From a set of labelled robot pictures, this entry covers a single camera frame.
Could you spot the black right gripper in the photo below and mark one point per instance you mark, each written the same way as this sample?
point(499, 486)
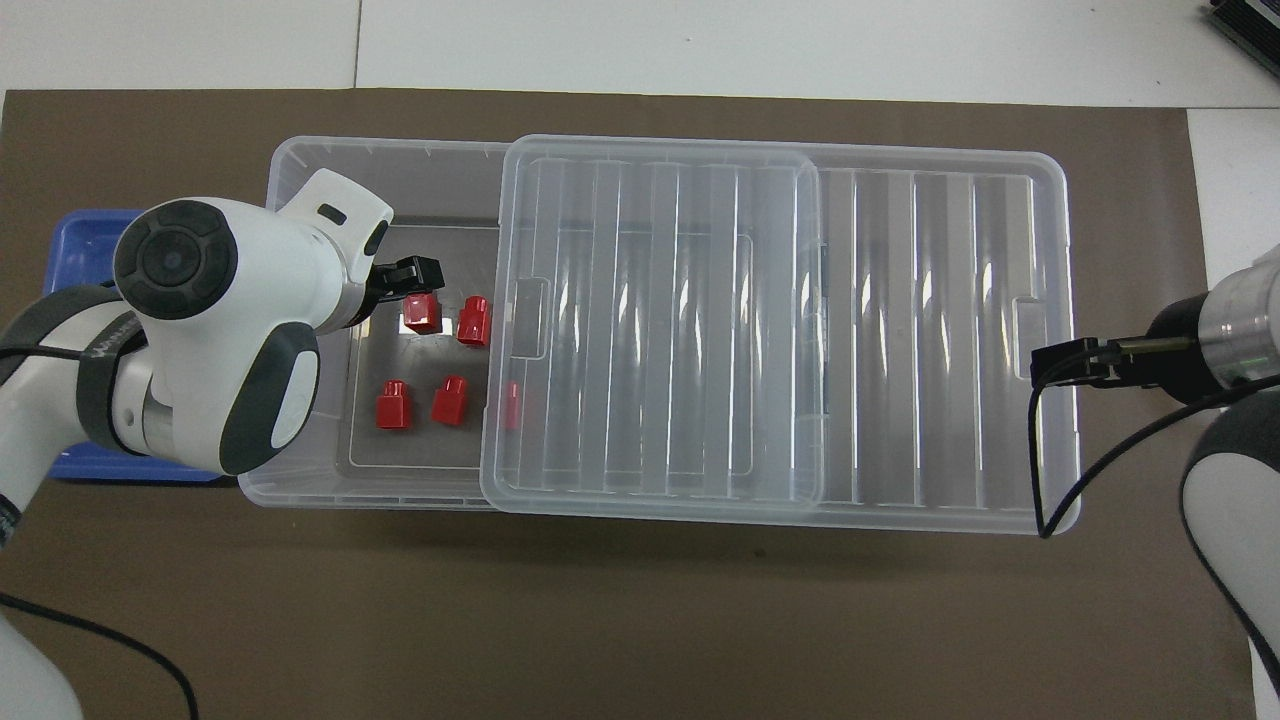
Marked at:
point(1180, 360)

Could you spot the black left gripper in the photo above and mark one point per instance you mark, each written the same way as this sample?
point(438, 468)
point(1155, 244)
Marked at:
point(365, 295)

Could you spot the red block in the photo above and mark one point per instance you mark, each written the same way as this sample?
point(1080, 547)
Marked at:
point(450, 400)
point(422, 314)
point(393, 405)
point(510, 405)
point(474, 320)

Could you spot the clear ribbed plastic lid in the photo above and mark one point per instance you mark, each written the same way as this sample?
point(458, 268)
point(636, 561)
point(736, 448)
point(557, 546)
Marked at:
point(900, 350)

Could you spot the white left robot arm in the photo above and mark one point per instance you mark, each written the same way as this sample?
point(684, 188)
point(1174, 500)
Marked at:
point(200, 350)

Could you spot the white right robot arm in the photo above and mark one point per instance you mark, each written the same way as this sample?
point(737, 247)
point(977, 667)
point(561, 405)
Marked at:
point(1240, 320)

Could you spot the clear plastic storage box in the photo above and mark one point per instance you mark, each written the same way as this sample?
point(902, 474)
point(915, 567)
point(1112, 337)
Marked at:
point(430, 190)

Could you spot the blue plastic tray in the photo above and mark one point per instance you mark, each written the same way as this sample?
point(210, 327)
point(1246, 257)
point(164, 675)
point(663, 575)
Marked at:
point(85, 245)

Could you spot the black ridged device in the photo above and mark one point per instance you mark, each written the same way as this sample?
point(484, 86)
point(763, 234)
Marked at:
point(1250, 25)

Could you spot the brown table mat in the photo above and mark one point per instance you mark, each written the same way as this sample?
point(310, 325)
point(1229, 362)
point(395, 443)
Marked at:
point(600, 620)

